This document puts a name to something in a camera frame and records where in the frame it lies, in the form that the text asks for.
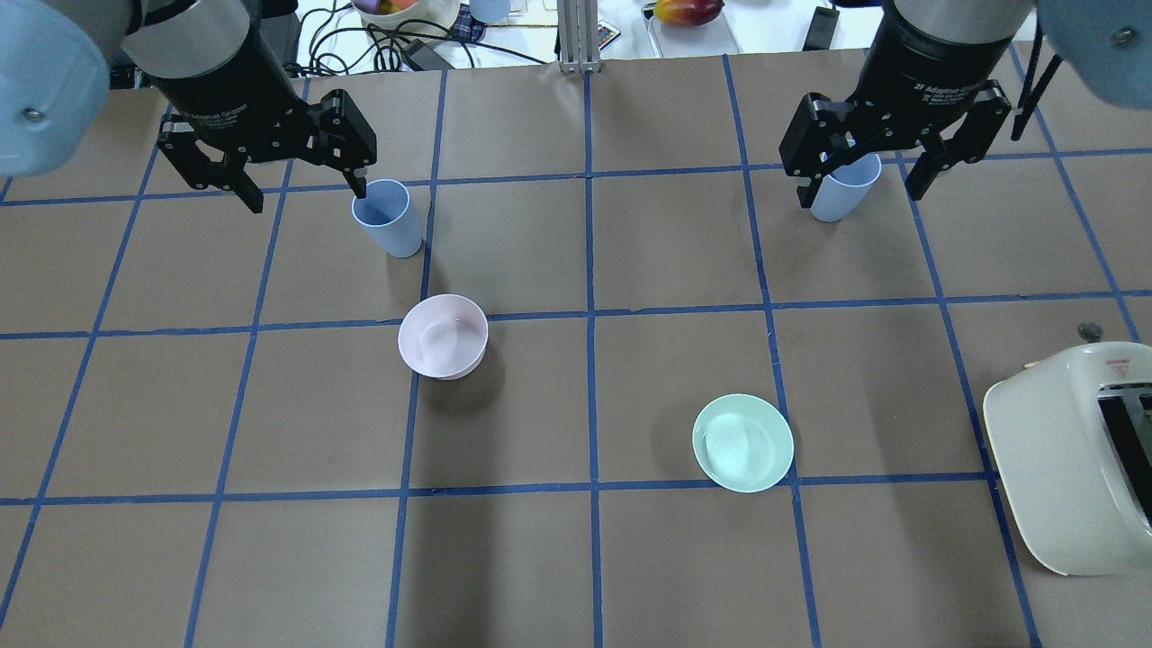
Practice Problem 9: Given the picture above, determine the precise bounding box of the bowl of foam blocks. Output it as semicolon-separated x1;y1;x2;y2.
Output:
351;1;460;33

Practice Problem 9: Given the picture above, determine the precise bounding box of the pink bowl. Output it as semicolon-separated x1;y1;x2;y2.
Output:
397;292;490;380

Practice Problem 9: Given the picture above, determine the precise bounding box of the black power adapter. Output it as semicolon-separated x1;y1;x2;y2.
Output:
801;5;840;50

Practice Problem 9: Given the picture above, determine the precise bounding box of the cream white toaster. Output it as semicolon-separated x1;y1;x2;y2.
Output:
983;341;1151;577

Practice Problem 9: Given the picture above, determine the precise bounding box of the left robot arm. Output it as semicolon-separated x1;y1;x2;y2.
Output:
1;1;378;213

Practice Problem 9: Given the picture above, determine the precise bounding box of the mango fruit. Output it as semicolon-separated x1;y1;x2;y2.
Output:
652;0;725;27

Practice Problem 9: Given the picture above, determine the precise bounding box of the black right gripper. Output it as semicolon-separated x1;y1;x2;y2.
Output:
780;36;1011;208

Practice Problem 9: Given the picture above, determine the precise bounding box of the light blue cup on bench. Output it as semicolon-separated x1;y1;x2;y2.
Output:
469;0;511;24

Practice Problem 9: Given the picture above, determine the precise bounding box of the small remote control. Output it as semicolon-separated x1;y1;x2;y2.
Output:
598;20;622;52

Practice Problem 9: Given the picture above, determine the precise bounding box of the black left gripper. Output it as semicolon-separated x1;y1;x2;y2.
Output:
153;40;377;214

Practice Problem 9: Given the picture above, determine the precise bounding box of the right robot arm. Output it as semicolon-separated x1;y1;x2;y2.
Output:
778;1;1149;208

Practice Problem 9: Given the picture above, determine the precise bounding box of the aluminium frame post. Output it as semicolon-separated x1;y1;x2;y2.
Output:
556;0;602;74

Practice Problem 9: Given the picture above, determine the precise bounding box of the mint green bowl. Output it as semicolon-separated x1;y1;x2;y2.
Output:
691;393;796;493

